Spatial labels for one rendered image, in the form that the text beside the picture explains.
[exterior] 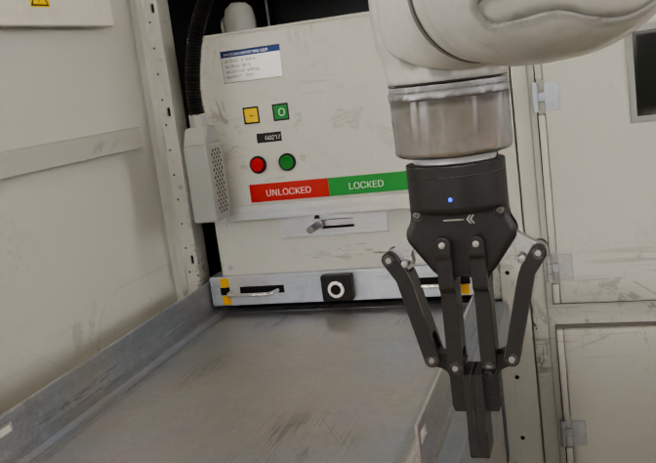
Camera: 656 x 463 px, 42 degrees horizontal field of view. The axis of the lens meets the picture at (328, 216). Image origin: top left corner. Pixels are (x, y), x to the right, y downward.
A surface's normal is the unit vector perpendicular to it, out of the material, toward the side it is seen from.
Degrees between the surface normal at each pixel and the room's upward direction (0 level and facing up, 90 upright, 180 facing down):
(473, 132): 90
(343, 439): 0
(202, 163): 90
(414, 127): 90
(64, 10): 90
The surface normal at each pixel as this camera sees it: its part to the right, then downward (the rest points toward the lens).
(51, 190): 0.92, -0.05
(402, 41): -0.76, 0.57
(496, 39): -0.57, 0.81
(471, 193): 0.12, 0.14
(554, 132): -0.29, 0.20
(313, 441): -0.13, -0.98
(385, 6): -0.94, 0.19
